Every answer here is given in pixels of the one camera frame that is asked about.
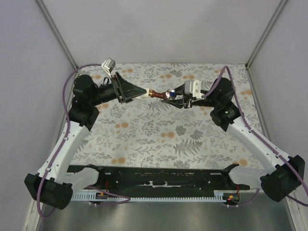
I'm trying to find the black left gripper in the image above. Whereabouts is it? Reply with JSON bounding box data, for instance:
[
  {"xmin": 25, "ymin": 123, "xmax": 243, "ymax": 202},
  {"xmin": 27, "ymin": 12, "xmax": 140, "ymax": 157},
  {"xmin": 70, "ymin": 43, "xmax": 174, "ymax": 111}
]
[{"xmin": 91, "ymin": 72, "xmax": 147, "ymax": 106}]

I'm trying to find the white pipe elbow fitting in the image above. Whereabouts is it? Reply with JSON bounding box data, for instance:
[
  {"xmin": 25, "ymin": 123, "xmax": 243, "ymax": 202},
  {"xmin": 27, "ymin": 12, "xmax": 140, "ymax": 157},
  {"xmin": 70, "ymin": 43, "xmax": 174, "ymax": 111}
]
[{"xmin": 133, "ymin": 92, "xmax": 149, "ymax": 101}]

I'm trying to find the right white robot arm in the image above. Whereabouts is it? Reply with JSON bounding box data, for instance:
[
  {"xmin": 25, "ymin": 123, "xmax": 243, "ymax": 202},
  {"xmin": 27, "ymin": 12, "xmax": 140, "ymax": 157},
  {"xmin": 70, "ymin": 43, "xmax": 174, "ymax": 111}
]
[{"xmin": 162, "ymin": 78, "xmax": 305, "ymax": 202}]

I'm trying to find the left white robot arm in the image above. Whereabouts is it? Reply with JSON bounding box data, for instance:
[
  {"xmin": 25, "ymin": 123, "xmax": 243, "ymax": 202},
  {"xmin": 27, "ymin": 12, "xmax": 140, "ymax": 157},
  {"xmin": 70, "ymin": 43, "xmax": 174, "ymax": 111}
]
[{"xmin": 25, "ymin": 72, "xmax": 150, "ymax": 212}]

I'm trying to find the floral patterned table mat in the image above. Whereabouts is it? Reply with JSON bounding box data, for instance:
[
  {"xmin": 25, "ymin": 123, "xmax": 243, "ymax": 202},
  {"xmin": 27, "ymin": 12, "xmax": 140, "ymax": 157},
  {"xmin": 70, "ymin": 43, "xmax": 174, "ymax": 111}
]
[{"xmin": 71, "ymin": 64, "xmax": 262, "ymax": 169}]

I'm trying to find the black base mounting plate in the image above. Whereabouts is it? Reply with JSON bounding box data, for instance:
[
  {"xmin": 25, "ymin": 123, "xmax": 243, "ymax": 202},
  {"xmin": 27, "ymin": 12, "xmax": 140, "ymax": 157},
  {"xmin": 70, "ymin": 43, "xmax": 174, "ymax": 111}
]
[{"xmin": 69, "ymin": 165, "xmax": 251, "ymax": 199}]

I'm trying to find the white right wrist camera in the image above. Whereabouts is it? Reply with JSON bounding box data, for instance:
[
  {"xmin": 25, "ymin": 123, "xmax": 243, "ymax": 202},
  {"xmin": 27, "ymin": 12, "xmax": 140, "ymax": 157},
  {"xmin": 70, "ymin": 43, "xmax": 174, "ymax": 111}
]
[{"xmin": 184, "ymin": 80, "xmax": 203, "ymax": 99}]

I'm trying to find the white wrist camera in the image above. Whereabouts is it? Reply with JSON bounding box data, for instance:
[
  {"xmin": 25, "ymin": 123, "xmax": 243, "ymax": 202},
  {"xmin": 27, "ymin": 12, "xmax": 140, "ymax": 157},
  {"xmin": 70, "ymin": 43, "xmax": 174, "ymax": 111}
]
[
  {"xmin": 101, "ymin": 58, "xmax": 116, "ymax": 77},
  {"xmin": 184, "ymin": 80, "xmax": 203, "ymax": 99}
]

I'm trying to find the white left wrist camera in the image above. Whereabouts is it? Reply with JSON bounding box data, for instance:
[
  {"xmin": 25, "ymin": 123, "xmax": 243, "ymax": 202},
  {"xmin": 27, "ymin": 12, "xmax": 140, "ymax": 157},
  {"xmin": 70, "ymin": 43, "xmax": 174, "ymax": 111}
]
[{"xmin": 101, "ymin": 58, "xmax": 116, "ymax": 77}]

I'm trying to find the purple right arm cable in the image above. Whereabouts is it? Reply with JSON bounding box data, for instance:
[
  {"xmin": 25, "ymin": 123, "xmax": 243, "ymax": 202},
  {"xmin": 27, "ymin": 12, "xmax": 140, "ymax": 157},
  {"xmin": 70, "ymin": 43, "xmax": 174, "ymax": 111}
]
[{"xmin": 204, "ymin": 65, "xmax": 308, "ymax": 207}]

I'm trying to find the white slotted cable duct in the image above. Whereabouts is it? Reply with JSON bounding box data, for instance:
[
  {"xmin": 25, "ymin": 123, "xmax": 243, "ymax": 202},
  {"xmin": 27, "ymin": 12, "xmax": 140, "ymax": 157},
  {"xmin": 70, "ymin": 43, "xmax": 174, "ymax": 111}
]
[{"xmin": 72, "ymin": 191, "xmax": 227, "ymax": 202}]

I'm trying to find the left aluminium frame post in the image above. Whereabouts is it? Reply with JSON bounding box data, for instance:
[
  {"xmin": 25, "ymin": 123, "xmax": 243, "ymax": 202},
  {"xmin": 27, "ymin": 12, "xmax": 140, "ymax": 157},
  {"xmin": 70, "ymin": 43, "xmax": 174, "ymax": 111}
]
[{"xmin": 36, "ymin": 0, "xmax": 80, "ymax": 73}]

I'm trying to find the aluminium frame post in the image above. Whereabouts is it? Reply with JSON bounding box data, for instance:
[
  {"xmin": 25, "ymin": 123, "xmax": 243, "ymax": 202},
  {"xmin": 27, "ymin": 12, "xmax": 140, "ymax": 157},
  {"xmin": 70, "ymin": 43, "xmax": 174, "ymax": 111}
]
[
  {"xmin": 36, "ymin": 0, "xmax": 80, "ymax": 73},
  {"xmin": 245, "ymin": 0, "xmax": 289, "ymax": 69}
]

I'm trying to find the right aluminium frame post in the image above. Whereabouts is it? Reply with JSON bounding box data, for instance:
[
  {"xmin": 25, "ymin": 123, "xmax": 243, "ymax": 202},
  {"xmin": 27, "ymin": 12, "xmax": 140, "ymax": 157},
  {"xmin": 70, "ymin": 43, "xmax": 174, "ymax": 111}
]
[{"xmin": 245, "ymin": 0, "xmax": 289, "ymax": 69}]

